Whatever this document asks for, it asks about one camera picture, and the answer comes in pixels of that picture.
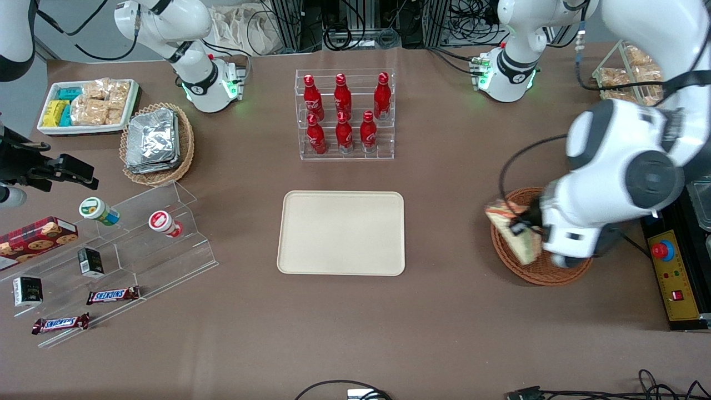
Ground red plaid cookie box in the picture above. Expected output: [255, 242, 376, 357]
[0, 217, 79, 263]

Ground white cloth bag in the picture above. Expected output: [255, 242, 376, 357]
[210, 4, 281, 57]

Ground red-lidded small bottle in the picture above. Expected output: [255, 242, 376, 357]
[148, 210, 184, 238]

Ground Snickers chocolate bar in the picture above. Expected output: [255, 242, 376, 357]
[86, 286, 141, 306]
[32, 313, 90, 335]

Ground black control box cable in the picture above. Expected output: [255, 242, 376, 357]
[615, 229, 652, 259]

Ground yellow snack pack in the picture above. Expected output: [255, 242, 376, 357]
[43, 100, 68, 127]

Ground yellow black control box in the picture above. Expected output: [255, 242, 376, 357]
[640, 214, 711, 332]

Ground aluminium frame rack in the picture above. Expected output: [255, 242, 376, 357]
[269, 0, 500, 52]

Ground clear acrylic tiered stand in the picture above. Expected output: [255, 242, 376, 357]
[0, 181, 218, 349]

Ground black tangled cable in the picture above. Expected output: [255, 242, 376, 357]
[542, 369, 711, 400]

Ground clear acrylic bottle rack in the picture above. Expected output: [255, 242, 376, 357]
[296, 68, 396, 162]

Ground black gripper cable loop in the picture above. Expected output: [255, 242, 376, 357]
[498, 133, 568, 202]

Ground light wicker basket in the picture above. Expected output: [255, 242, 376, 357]
[119, 103, 195, 187]

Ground foil-wrapped pack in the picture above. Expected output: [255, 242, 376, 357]
[125, 158, 183, 174]
[127, 108, 179, 167]

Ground cream plastic tray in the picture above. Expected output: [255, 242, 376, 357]
[277, 191, 406, 277]

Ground sandwich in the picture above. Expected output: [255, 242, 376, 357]
[485, 199, 543, 265]

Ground white snack bin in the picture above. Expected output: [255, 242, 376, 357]
[37, 79, 141, 137]

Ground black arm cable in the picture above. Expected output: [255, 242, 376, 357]
[32, 0, 141, 63]

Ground small black carton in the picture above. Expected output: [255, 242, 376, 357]
[13, 276, 44, 308]
[77, 248, 105, 278]

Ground green-lidded small bottle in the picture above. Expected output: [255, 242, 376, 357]
[79, 197, 120, 227]

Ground black table cable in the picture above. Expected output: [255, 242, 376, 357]
[293, 379, 393, 400]

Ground red cola bottle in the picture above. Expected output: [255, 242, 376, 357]
[334, 73, 352, 118]
[359, 111, 378, 154]
[373, 72, 392, 121]
[303, 74, 325, 122]
[307, 114, 328, 156]
[336, 111, 354, 154]

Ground brown wicker basket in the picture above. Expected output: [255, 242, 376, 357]
[490, 187, 594, 287]

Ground clear snack bin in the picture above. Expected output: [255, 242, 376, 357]
[592, 39, 667, 105]

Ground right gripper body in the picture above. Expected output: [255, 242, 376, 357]
[0, 127, 59, 187]

